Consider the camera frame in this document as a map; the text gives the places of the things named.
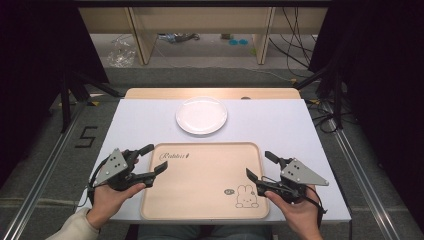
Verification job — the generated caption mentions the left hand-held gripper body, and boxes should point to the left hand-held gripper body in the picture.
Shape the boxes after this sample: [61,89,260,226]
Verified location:
[92,148,158,193]

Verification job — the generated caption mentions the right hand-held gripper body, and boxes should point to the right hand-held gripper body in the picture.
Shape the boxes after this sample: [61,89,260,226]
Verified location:
[255,157,330,205]

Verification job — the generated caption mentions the person's left hand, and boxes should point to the person's left hand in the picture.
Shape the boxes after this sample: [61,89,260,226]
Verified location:
[86,149,148,230]

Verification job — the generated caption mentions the person's right hand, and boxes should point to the person's right hand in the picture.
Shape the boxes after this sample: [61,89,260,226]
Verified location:
[264,185,324,240]

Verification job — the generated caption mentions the beige tray with rabbit print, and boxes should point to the beige tray with rabbit print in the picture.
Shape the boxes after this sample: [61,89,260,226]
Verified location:
[139,142,270,221]

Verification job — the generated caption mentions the white round plate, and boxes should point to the white round plate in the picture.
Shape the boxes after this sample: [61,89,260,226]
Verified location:
[175,96,229,136]

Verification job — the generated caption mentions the black metal stand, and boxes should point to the black metal stand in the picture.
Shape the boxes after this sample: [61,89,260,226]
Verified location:
[293,56,346,130]
[58,65,122,134]

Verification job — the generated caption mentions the clear plastic bag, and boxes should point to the clear plastic bag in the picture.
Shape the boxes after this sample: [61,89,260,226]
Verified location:
[105,34,138,68]

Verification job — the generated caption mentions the dark clutter under bench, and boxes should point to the dark clutter under bench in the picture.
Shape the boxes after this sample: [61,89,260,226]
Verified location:
[157,32,202,44]

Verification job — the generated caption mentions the dark curtain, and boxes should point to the dark curtain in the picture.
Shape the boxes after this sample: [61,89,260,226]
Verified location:
[308,0,424,231]
[0,0,110,188]

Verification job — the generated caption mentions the light wooden bench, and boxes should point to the light wooden bench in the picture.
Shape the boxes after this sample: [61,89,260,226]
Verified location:
[78,6,329,66]

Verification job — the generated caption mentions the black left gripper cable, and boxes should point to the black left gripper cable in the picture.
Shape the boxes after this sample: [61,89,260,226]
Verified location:
[85,161,111,205]

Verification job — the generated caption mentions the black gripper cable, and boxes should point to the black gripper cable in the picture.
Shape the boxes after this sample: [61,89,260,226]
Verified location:
[85,161,111,205]
[301,185,328,229]

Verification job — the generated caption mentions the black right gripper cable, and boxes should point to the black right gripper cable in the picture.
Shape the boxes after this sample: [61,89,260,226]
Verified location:
[301,185,328,229]

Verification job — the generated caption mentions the aluminium floor rail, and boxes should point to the aluminium floor rail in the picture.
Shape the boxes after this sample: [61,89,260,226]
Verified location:
[322,99,402,240]
[2,103,86,240]

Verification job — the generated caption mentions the black floor cables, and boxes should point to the black floor cables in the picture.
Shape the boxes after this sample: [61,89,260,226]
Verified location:
[305,98,356,134]

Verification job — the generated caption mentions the hanging black cables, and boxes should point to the hanging black cables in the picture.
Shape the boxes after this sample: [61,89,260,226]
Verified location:
[268,6,318,69]

